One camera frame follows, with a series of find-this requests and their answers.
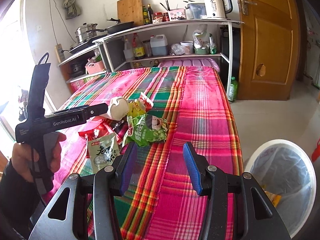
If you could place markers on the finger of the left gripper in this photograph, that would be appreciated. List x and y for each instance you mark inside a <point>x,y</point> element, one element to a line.
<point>96,109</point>

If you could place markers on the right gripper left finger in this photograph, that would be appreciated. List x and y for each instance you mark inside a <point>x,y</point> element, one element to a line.
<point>109,182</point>

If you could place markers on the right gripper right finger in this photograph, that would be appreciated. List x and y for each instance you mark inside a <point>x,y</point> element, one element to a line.
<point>210,181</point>

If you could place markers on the red foil wrapper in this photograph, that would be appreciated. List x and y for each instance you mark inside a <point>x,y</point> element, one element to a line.
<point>104,127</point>

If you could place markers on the white paper cup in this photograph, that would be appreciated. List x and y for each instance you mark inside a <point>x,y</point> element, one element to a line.
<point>117,109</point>

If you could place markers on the white green noodle packet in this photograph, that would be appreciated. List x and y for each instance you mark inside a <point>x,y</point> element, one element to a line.
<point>103,151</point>

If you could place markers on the green snack bag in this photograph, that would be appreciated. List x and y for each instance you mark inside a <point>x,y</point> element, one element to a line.
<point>145,129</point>

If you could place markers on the white trash bin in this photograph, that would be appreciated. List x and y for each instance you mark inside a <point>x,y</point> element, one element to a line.
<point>284,169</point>

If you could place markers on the person's left hand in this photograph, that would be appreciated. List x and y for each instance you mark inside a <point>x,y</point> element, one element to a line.
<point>21,156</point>

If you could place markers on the pink plastic basket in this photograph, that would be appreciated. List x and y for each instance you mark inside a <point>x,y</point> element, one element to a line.
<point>96,67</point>

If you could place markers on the small yellow snack packet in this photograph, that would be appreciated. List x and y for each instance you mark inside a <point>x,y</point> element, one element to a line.
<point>140,106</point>

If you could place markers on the dark sauce bottle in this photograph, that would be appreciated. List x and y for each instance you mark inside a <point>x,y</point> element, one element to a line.
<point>138,48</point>

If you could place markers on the steel steamer pot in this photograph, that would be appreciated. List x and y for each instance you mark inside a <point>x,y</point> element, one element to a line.
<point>85,32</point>

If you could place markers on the black frying pan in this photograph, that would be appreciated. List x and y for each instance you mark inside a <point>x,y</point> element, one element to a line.
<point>118,27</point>

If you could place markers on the green plastic bottle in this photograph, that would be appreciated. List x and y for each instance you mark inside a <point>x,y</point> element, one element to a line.
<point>233,90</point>

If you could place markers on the white oil jug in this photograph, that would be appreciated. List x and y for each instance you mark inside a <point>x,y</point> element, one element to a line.
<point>159,45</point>

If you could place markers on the bamboo cutting board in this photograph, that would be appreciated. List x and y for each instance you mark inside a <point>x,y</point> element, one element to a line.
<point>130,10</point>

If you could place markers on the pink plastic tray lid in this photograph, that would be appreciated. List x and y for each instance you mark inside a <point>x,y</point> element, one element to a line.
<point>197,62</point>

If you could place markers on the pink utensil holder box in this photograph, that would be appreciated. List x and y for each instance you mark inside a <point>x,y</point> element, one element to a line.
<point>177,15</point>

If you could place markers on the white metal shelf rack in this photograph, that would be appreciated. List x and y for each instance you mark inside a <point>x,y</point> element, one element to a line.
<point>116,49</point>

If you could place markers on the clear plastic storage box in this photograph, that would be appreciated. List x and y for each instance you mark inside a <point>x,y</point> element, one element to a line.
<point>196,10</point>

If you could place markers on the brown wooden door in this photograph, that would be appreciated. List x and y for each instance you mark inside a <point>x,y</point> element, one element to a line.
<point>270,45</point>

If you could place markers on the white electric kettle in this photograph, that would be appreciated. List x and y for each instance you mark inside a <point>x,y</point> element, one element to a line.
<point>218,9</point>

